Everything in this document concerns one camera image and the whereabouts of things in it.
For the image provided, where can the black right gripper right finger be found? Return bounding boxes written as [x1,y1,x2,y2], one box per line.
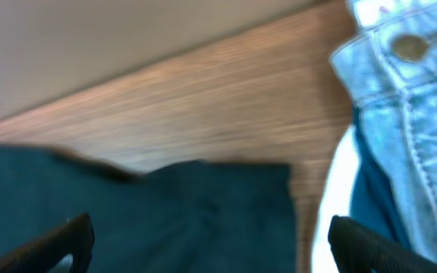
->
[328,215,437,273]

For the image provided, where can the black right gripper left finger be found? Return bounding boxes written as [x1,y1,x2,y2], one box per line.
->
[0,213,95,273]

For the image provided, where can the black shorts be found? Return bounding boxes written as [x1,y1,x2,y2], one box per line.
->
[0,146,296,273]

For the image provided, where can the blue t-shirt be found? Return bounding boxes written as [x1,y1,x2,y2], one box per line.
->
[350,108,411,249]

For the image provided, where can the light blue denim shorts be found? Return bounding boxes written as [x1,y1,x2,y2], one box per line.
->
[331,0,437,264]

